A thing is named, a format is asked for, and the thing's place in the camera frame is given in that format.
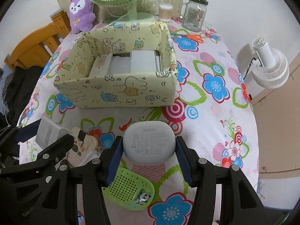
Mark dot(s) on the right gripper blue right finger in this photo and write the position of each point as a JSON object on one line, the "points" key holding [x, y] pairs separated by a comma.
{"points": [[186, 161]]}

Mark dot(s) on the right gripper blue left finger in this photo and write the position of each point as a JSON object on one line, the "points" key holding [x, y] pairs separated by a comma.
{"points": [[115, 155]]}

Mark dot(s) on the green perforated panda speaker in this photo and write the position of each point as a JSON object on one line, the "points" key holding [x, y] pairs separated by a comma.
{"points": [[130, 190]]}

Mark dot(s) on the round hedgehog compact mirror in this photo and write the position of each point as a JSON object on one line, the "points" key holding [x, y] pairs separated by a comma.
{"points": [[82, 143]]}

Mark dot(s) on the white oval earbud case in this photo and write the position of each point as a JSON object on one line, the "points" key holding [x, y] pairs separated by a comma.
{"points": [[149, 142]]}

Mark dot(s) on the white plug adapter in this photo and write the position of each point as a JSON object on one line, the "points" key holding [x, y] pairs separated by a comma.
{"points": [[49, 132]]}

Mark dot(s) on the white remote control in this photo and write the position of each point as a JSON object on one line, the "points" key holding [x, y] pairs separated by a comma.
{"points": [[101, 66]]}

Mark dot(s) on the translucent white plastic case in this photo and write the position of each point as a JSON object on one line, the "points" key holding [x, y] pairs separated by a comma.
{"points": [[143, 61]]}

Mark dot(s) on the white 45W charger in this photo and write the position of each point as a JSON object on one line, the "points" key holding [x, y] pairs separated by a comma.
{"points": [[88, 156]]}

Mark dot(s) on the floral tablecloth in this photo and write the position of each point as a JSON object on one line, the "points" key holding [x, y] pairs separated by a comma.
{"points": [[212, 112]]}

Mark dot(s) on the patterned cardboard storage box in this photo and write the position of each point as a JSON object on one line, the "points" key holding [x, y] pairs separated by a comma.
{"points": [[120, 88]]}

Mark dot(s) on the black clothing on chair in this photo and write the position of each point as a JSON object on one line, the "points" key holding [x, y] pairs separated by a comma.
{"points": [[18, 92]]}

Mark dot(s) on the white floor fan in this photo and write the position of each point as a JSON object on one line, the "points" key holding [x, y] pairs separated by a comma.
{"points": [[272, 70]]}

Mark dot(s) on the wooden chair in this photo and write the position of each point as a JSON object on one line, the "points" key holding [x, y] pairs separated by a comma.
{"points": [[37, 48]]}

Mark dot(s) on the glass mug jar green lid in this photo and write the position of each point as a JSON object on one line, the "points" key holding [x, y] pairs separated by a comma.
{"points": [[193, 14]]}

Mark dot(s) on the purple plush bunny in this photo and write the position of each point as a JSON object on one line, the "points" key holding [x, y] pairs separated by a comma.
{"points": [[81, 15]]}

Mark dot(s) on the cotton swab container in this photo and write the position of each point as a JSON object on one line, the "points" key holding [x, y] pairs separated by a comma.
{"points": [[165, 12]]}

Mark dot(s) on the orange handled scissors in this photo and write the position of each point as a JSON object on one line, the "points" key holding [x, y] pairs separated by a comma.
{"points": [[195, 37]]}

